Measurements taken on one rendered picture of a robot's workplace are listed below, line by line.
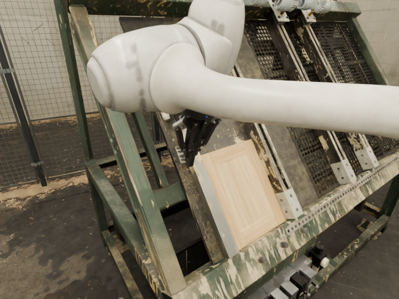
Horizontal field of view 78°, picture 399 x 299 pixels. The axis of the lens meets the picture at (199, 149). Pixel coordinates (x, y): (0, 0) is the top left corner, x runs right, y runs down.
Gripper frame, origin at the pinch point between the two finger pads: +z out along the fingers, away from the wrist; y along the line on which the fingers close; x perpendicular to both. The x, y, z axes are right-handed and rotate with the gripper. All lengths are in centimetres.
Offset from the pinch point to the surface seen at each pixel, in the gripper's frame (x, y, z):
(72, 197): -133, 59, 204
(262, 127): -22, -49, 21
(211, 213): 5.3, -11.0, 32.7
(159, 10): -78, -16, -9
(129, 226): -17, 17, 69
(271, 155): -10, -48, 27
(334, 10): -96, -155, -3
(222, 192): -1.7, -19.6, 32.3
